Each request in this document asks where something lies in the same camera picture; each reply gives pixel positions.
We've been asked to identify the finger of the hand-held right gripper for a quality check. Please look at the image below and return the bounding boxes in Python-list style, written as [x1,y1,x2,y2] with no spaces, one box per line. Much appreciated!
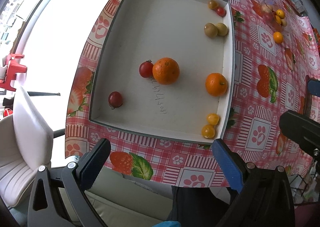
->
[307,78,320,97]
[279,110,320,160]

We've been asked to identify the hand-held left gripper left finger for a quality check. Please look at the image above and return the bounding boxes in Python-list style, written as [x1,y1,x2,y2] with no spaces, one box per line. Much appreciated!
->
[27,138,112,227]

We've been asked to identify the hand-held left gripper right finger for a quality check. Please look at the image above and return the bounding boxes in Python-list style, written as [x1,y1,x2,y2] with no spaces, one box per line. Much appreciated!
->
[211,138,295,227]

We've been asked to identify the clear glass bowl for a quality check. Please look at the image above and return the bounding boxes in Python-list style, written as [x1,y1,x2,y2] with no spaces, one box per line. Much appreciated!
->
[261,0,288,33]

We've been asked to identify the large orange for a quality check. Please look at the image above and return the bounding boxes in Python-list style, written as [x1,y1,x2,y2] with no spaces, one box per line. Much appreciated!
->
[152,57,180,85]

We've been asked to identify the white tray with grey sides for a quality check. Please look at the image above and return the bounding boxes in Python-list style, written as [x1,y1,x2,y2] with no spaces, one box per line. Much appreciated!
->
[88,0,235,146]

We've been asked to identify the person's left hand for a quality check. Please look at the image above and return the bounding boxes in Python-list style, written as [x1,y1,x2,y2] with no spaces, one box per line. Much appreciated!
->
[150,221,181,227]

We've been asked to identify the cream seat cushion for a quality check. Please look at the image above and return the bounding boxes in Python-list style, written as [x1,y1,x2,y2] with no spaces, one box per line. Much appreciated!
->
[84,167,175,227]

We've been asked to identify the person's own leg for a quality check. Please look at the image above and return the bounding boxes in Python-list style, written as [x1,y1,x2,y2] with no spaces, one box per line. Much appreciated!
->
[166,185,238,227]

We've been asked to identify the red checked strawberry tablecloth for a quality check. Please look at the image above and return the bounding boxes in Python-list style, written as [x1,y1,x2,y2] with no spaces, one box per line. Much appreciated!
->
[64,0,320,190]

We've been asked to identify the white padded chair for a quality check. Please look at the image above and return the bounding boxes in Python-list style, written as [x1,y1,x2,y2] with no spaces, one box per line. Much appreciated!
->
[0,86,54,209]

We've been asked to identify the black metal rod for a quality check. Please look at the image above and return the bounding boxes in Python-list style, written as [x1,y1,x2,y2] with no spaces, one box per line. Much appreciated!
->
[27,91,61,97]

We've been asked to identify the red plastic stool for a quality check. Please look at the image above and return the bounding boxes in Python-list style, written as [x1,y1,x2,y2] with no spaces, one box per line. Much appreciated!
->
[0,53,28,92]

